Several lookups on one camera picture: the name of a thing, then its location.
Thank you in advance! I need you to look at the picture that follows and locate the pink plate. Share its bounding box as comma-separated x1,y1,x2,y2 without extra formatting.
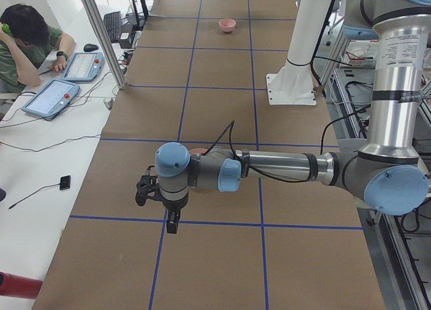
189,148,207,155

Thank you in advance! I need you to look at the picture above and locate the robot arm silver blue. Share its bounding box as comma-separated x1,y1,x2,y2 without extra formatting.
152,0,430,234

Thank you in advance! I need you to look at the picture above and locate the white camera post with base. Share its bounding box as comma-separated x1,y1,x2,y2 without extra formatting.
266,0,332,106

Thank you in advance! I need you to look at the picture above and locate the black keyboard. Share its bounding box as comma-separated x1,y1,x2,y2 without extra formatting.
103,11,122,43

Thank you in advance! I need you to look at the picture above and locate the blue teach pendant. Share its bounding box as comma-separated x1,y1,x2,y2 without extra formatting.
63,52,104,83
22,80,80,120

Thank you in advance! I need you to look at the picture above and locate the far blue teach pendant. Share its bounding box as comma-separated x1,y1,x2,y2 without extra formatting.
63,52,104,83

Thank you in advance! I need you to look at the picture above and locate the red cylinder bottle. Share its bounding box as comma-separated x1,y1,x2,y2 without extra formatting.
0,272,43,299

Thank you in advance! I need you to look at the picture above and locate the near blue teach pendant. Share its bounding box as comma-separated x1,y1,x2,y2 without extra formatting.
22,80,80,120

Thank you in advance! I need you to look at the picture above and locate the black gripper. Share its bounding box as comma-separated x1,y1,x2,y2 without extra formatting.
162,196,188,234

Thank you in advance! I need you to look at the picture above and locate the aluminium frame post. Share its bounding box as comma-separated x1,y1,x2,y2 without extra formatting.
81,0,126,90

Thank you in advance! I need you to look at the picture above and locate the pink bowl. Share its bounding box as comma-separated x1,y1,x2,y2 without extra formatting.
218,18,236,34

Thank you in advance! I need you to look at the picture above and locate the small black square pad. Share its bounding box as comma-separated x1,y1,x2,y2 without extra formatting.
59,175,71,191

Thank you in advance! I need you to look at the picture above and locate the black computer mouse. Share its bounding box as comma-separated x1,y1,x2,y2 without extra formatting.
83,43,98,53

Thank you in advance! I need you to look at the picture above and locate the person in green shirt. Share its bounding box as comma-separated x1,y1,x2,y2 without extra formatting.
1,4,75,93

